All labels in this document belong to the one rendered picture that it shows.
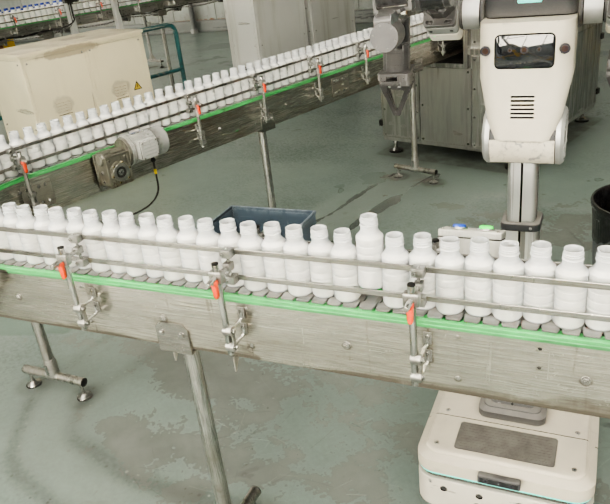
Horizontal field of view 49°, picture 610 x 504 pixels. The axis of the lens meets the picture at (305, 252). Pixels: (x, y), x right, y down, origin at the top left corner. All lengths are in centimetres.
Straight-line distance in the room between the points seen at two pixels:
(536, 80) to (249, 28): 586
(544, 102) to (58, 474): 215
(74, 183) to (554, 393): 217
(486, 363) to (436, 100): 401
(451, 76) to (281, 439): 332
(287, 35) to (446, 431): 606
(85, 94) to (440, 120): 279
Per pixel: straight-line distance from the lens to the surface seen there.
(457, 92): 521
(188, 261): 164
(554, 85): 183
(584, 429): 232
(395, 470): 251
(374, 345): 149
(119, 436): 289
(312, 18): 807
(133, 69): 586
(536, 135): 186
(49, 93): 548
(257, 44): 744
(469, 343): 142
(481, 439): 224
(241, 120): 354
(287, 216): 217
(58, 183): 296
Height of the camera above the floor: 175
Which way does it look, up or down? 26 degrees down
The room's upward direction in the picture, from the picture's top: 7 degrees counter-clockwise
